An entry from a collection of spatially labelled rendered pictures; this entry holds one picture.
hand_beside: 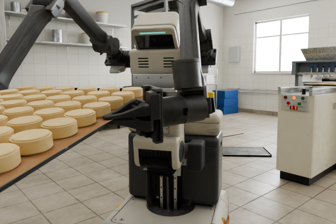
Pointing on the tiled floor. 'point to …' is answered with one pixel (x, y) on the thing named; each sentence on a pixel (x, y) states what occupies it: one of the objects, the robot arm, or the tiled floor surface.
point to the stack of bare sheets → (257, 152)
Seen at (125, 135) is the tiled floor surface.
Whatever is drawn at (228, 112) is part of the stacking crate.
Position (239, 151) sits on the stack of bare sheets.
